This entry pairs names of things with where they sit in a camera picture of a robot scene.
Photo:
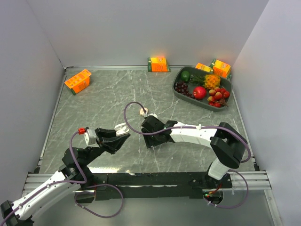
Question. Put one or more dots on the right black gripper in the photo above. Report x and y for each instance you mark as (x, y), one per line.
(149, 141)

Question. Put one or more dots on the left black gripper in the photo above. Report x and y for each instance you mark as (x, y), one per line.
(107, 140)

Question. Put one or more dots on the white earbud charging case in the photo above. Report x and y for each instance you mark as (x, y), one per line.
(121, 129)

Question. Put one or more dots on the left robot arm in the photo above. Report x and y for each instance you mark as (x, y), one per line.
(73, 175)

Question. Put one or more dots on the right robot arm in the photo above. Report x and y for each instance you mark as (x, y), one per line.
(227, 144)

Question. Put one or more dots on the pink earbud charging case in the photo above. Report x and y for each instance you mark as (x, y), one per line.
(144, 110)

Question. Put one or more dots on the dark grape bunch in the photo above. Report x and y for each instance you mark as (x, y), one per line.
(182, 88)

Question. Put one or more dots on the red apple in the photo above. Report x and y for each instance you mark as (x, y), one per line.
(199, 92)

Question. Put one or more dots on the green lime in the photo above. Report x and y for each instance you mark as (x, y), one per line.
(185, 76)

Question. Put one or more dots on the orange juice carton middle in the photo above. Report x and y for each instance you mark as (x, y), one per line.
(158, 64)

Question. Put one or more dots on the orange juice carton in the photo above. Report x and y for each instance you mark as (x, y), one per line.
(221, 69)
(158, 64)
(78, 82)

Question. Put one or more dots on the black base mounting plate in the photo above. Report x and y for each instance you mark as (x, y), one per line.
(154, 185)

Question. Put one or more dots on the orange juice carton left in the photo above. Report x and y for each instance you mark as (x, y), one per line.
(78, 82)

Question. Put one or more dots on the dark grey fruit tray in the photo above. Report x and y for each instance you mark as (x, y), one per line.
(203, 102)

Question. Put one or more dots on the red lychee bunch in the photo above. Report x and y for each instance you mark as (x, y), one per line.
(218, 97)

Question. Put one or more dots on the small pineapple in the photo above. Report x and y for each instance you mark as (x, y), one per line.
(208, 81)

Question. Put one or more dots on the orange carton behind tray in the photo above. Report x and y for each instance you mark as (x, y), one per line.
(205, 68)

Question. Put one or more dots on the orange juice carton right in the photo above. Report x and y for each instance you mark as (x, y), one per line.
(221, 69)

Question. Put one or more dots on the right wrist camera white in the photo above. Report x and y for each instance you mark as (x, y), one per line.
(151, 114)

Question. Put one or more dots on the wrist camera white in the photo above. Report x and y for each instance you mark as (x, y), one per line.
(90, 136)
(151, 114)

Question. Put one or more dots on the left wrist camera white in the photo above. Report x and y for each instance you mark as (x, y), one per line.
(90, 136)

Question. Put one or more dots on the aluminium rail frame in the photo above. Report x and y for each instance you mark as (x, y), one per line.
(115, 97)

